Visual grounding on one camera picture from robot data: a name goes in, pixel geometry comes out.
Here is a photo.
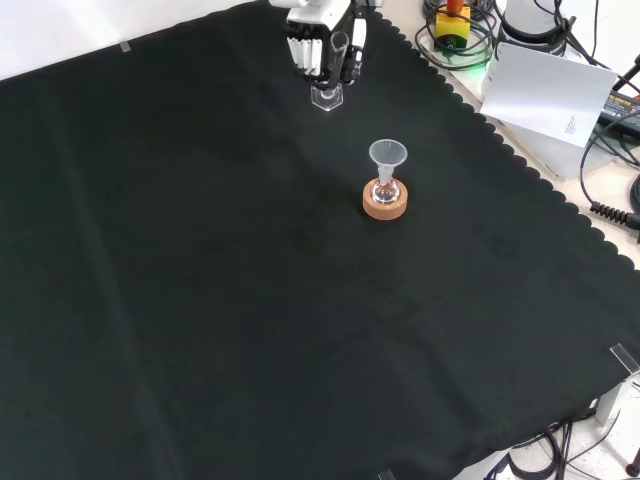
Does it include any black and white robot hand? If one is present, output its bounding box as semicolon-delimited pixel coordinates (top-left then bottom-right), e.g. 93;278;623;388
284;0;370;88

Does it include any clear graduated cylinder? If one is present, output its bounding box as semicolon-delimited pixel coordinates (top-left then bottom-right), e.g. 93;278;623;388
309;30;351;113

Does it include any clear plastic funnel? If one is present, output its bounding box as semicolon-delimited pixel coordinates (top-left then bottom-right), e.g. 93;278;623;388
368;139;409;184

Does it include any yellow stop button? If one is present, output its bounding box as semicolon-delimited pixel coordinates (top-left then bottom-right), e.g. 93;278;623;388
433;0;472;51

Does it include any small round-bottom glass flask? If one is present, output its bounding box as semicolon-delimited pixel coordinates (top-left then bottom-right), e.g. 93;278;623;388
372;174;401;205

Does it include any black cloth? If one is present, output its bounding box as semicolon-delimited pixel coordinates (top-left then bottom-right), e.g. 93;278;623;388
0;0;640;480

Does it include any pale board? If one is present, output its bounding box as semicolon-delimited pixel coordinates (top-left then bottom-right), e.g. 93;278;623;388
478;42;620;149

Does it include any grey flat box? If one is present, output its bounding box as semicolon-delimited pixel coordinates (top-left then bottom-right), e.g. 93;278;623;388
499;118;636;180

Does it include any black power adapter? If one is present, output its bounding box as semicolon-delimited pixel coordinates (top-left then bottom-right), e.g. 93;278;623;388
597;89;640;129

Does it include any green cable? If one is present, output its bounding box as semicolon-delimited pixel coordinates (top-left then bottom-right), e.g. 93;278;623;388
413;18;497;70

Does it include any cork ring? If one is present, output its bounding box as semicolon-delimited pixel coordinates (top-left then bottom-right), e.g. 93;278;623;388
362;177;407;220

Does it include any black cable with plug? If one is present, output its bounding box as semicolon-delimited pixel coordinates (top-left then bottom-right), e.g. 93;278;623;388
610;52;640;92

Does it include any black coiled cable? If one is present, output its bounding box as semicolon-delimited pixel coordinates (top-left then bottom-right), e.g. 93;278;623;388
578;124;640;232

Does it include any white metal bracket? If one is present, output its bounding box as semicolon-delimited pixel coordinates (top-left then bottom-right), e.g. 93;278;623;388
594;369;640;427

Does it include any black cable bundle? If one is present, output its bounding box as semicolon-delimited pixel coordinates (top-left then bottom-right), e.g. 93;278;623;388
479;417;640;480

